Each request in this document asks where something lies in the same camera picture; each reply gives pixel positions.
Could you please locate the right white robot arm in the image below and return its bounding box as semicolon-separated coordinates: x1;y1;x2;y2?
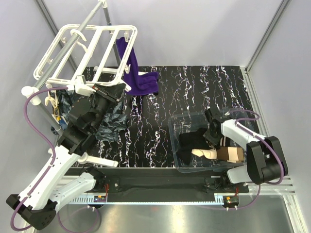
204;108;288;193

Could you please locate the white plastic clip hanger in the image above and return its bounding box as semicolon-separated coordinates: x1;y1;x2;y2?
33;24;138;92

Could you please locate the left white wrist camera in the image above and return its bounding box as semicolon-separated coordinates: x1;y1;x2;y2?
74;75;96;97

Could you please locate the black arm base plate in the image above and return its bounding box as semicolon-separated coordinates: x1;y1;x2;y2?
100;168;249;203

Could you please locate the dark leaf patterned cloth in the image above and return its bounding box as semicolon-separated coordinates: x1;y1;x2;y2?
50;90;128;142

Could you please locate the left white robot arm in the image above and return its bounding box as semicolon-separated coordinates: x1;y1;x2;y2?
6;84;126;231

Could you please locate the black marbled mat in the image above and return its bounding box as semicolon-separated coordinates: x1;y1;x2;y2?
89;65;252;168

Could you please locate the purple sock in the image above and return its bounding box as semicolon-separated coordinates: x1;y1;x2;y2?
123;49;159;96

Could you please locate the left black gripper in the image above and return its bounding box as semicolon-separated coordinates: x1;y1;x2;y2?
89;83;127;132

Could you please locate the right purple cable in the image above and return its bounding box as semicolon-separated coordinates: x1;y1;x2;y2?
227;109;290;185

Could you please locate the cream sock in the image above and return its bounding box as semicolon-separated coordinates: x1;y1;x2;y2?
191;149;217;160

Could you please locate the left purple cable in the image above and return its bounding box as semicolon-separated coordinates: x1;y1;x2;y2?
9;86;73;230

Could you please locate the clear plastic bin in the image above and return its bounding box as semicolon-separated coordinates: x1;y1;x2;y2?
168;112;246;173

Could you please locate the yellow zip tie tag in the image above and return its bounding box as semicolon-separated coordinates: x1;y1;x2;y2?
51;98;67;129

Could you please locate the black striped sock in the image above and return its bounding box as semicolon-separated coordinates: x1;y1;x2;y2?
176;128;211;165

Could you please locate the brown striped sock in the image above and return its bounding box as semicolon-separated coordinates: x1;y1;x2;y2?
216;136;244;163

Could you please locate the purple cable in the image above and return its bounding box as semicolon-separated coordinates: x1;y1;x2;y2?
227;109;290;185
9;86;73;230

